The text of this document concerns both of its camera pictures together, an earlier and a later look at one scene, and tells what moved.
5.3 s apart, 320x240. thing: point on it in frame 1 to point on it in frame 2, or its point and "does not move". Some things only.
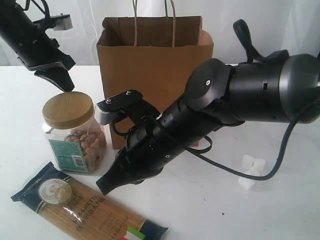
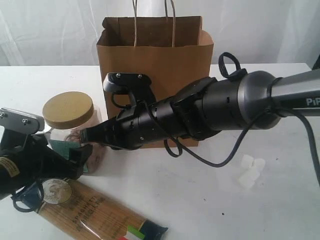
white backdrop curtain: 266,26 does not move
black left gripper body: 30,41 to 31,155
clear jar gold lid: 76,135 does not move
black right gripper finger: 117,176 to 108,132
